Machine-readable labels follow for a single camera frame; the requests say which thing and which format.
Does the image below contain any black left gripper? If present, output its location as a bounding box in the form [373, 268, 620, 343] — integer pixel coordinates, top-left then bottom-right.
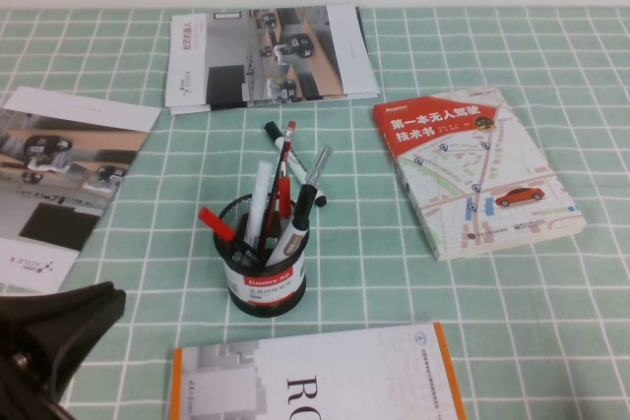
[0, 280, 127, 420]

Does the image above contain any clear transparent pen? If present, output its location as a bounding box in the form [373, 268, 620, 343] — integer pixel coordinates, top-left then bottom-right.
[300, 144, 335, 191]

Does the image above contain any black mesh pen holder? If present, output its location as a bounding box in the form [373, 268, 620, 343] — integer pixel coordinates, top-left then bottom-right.
[212, 196, 311, 319]

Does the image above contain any white pen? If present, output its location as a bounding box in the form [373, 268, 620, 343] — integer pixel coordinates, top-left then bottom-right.
[244, 159, 276, 250]

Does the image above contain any red barrel pen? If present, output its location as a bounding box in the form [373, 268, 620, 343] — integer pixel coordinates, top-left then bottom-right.
[277, 175, 293, 220]

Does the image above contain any robot photo brochure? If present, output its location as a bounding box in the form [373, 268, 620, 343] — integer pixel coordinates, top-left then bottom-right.
[0, 85, 163, 296]
[164, 5, 376, 107]
[169, 7, 382, 116]

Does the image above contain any red capped marker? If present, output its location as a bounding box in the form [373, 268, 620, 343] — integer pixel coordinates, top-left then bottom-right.
[198, 206, 262, 267]

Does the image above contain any grey label black cap marker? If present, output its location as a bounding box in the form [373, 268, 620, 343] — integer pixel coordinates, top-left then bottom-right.
[268, 215, 312, 267]

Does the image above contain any black capped marker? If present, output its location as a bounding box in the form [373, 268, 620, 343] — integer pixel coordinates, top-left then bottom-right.
[293, 183, 319, 220]

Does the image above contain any red pencil with eraser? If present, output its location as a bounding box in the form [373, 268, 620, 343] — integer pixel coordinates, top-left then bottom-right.
[256, 119, 297, 264]

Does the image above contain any white marker black cap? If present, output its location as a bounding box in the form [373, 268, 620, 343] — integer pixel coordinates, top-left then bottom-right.
[263, 120, 329, 209]

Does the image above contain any orange edged white book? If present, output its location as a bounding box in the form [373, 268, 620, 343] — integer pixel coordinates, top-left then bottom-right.
[169, 322, 468, 420]

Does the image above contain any red map cover book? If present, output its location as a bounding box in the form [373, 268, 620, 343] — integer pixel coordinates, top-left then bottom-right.
[372, 85, 587, 263]

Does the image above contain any green checked tablecloth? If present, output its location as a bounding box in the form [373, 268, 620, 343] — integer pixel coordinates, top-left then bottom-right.
[0, 6, 630, 420]

